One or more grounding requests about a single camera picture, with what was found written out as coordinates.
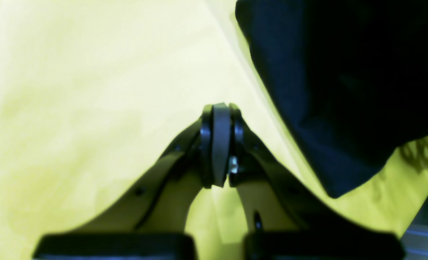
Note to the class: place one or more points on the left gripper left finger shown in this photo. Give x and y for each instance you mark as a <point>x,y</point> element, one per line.
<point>148,221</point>

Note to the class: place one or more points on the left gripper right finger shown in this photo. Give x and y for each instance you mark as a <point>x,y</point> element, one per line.
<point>286,221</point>

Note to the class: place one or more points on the dark navy T-shirt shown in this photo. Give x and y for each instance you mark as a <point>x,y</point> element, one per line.
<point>349,78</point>

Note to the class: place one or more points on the yellow table cloth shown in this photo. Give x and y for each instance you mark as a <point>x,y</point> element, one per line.
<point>92,91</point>

